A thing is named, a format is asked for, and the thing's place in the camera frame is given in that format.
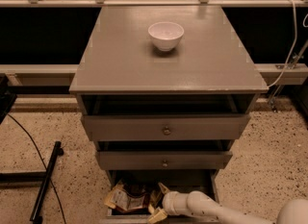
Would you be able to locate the metal railing frame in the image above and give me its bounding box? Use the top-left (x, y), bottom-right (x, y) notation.
top-left (0, 0), bottom-right (308, 87)

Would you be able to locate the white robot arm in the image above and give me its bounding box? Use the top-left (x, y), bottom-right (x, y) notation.
top-left (147, 183), bottom-right (308, 224)

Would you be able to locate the bottom grey drawer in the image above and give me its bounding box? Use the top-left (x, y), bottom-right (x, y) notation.
top-left (100, 169), bottom-right (220, 224)

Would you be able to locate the white cable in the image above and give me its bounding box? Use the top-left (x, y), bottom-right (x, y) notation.
top-left (267, 0), bottom-right (298, 89)

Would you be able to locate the brown chip bag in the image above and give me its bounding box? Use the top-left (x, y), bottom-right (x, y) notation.
top-left (104, 180), bottom-right (163, 213)

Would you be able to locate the grey wooden drawer cabinet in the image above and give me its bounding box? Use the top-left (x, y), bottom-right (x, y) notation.
top-left (68, 5), bottom-right (270, 224)

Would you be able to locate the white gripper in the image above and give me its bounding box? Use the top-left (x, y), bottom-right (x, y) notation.
top-left (147, 182), bottom-right (190, 224)

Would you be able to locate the white ceramic bowl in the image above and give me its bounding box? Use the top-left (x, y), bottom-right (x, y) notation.
top-left (148, 22), bottom-right (185, 52)

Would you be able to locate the grey drawer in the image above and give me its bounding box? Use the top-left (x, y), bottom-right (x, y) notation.
top-left (82, 114), bottom-right (250, 141)
top-left (96, 151), bottom-right (232, 170)
top-left (100, 169), bottom-right (220, 224)

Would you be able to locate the black metal stand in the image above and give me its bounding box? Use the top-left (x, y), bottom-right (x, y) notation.
top-left (0, 141), bottom-right (64, 224)

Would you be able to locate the top grey drawer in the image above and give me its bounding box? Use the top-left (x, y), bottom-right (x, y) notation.
top-left (82, 114), bottom-right (250, 141)

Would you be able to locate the black cable on floor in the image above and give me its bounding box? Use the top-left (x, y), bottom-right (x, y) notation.
top-left (6, 113), bottom-right (67, 224)

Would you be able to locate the middle grey drawer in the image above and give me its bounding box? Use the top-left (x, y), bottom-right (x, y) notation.
top-left (96, 151), bottom-right (232, 170)

